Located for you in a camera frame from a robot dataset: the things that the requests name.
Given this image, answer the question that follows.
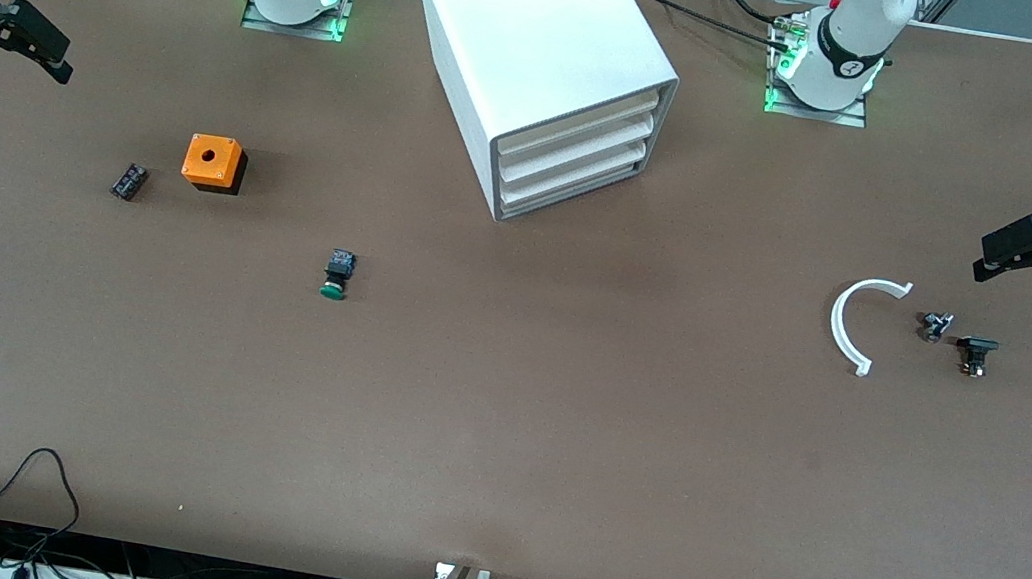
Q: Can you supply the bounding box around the white intermediate cabinet drawer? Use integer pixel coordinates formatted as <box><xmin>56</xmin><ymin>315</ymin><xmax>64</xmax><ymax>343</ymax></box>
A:
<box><xmin>494</xmin><ymin>94</ymin><xmax>655</xmax><ymax>203</ymax></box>

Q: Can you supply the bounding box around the white lowest cabinet drawer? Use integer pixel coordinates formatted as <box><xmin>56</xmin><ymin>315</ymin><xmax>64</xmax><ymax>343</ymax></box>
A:
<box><xmin>495</xmin><ymin>122</ymin><xmax>649</xmax><ymax>229</ymax></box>

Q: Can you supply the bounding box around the white uppermost cabinet drawer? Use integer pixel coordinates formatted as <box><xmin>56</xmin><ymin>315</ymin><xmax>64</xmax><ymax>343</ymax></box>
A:
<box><xmin>492</xmin><ymin>69</ymin><xmax>661</xmax><ymax>178</ymax></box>

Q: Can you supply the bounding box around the small grey metal part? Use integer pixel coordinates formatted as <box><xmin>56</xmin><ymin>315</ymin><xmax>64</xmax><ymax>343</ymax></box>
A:
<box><xmin>918</xmin><ymin>308</ymin><xmax>956</xmax><ymax>346</ymax></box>

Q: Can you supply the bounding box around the orange button box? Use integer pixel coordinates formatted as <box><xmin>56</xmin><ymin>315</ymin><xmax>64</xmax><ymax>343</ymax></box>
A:
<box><xmin>179</xmin><ymin>131</ymin><xmax>251</xmax><ymax>198</ymax></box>

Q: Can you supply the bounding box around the small black contact block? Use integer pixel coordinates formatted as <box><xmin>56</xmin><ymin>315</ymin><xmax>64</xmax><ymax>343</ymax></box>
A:
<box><xmin>109</xmin><ymin>160</ymin><xmax>152</xmax><ymax>204</ymax></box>

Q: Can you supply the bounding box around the small black button part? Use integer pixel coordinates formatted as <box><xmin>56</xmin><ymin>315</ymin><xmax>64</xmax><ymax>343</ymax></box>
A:
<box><xmin>952</xmin><ymin>335</ymin><xmax>1001</xmax><ymax>381</ymax></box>

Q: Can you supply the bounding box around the black looped cable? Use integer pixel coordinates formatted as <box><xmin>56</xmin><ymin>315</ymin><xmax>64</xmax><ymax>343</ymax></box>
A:
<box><xmin>0</xmin><ymin>442</ymin><xmax>90</xmax><ymax>562</ymax></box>

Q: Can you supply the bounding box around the green push button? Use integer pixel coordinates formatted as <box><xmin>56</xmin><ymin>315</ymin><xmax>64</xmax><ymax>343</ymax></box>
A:
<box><xmin>319</xmin><ymin>248</ymin><xmax>358</xmax><ymax>303</ymax></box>

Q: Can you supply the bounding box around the white curved plastic bracket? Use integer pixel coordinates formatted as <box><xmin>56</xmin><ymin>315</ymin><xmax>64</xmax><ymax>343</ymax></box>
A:
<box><xmin>823</xmin><ymin>272</ymin><xmax>915</xmax><ymax>383</ymax></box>

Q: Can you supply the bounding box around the white drawer cabinet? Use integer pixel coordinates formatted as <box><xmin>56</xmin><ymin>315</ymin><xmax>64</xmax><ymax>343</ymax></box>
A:
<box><xmin>378</xmin><ymin>0</ymin><xmax>691</xmax><ymax>244</ymax></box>

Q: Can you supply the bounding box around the black cable across table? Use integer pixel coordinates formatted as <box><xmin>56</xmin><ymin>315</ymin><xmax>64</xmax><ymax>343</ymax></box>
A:
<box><xmin>619</xmin><ymin>0</ymin><xmax>799</xmax><ymax>47</ymax></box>

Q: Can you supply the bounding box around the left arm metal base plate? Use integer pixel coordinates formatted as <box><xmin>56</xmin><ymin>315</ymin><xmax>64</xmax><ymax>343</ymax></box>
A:
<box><xmin>761</xmin><ymin>8</ymin><xmax>883</xmax><ymax>130</ymax></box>

